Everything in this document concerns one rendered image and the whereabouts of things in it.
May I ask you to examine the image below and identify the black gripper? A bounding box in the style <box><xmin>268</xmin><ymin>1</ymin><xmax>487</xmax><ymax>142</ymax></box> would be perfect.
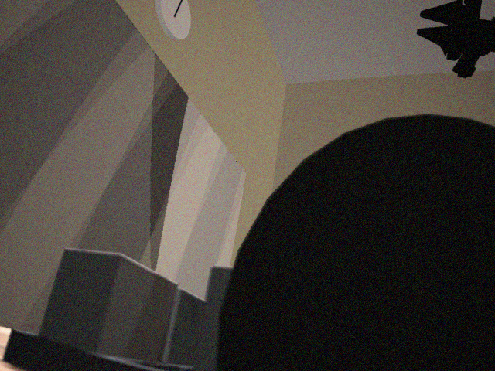
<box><xmin>417</xmin><ymin>0</ymin><xmax>495</xmax><ymax>61</ymax></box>

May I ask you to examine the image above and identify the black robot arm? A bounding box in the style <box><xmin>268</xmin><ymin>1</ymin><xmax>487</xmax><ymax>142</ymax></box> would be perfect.
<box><xmin>452</xmin><ymin>36</ymin><xmax>491</xmax><ymax>78</ymax></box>

